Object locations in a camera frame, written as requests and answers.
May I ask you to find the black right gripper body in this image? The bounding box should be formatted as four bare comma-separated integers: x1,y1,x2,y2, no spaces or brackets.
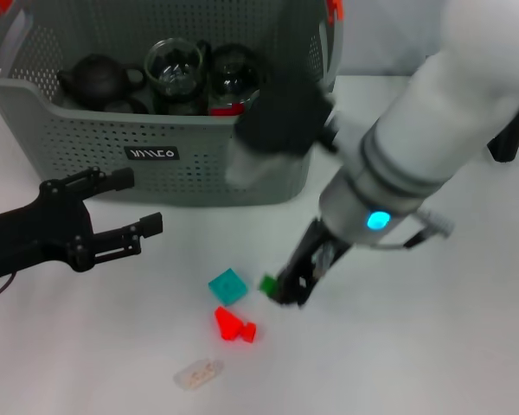
284,217,352,283

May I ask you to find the dark red curved brick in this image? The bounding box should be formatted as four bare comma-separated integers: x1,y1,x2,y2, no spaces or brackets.
208,102,247,118

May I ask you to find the bright red slope brick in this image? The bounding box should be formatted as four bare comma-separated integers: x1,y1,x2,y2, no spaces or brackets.
214,305,246,342

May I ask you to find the glass teapot with black handle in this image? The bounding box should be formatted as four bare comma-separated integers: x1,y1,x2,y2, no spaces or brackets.
486,98,519,163

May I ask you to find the grey perforated storage bin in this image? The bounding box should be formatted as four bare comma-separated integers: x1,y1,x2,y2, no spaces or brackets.
0,0,345,207

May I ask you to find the grey right wrist camera housing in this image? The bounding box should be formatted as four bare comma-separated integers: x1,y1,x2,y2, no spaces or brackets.
226,84,339,188

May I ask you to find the translucent white building brick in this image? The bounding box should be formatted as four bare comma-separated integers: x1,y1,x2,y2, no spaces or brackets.
172,358,225,390

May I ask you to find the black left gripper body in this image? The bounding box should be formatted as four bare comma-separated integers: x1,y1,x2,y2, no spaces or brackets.
0,180,95,285

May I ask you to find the small bright red brick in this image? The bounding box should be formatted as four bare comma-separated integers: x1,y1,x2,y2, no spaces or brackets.
240,322,259,345

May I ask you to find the black clay teapot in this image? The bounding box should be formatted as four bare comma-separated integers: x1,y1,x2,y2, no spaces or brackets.
56,53,147,112

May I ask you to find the teal square building plate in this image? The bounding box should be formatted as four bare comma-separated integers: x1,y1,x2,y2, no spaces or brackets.
207,267,248,307

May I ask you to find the green building plate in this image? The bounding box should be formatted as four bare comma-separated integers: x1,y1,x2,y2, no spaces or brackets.
258,273,279,296

